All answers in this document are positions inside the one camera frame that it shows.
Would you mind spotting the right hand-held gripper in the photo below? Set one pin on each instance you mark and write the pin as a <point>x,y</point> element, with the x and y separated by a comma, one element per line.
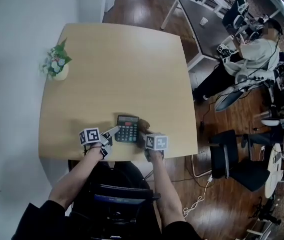
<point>160,142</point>

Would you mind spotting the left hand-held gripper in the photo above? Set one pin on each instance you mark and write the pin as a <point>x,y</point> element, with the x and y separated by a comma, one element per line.
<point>91,135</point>

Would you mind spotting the black calculator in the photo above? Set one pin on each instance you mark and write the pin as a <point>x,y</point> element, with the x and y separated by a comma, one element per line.
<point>126,131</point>

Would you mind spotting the person's left forearm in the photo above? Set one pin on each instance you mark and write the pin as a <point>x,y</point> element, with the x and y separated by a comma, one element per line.
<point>74,176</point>

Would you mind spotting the person's right forearm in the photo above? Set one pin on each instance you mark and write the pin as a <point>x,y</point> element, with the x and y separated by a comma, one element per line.
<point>166,191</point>

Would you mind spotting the black chest-mounted screen device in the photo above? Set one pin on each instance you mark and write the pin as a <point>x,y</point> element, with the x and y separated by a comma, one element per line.
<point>121,199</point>

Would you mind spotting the black power adapter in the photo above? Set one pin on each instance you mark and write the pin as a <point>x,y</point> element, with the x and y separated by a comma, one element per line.
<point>202,125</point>

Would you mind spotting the flower plant in cream pot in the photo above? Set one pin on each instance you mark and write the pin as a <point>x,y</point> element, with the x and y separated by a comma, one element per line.
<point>62,75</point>

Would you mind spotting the black chair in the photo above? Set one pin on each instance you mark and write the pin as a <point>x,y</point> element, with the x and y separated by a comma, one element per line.
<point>226,154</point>

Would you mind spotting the grey shell chair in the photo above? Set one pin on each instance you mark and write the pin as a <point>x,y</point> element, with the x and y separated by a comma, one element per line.
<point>225,101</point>

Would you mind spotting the person with headset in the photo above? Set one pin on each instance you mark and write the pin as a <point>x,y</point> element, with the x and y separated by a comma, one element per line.
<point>39,224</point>

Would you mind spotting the dark table with white legs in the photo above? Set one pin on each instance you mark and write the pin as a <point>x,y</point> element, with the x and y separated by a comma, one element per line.
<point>199,36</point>

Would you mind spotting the white paper cup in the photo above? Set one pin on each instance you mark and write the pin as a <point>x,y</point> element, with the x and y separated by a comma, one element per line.
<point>203,21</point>

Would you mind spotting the white round table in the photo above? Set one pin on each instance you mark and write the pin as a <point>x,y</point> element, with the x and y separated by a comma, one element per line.
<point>275,174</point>

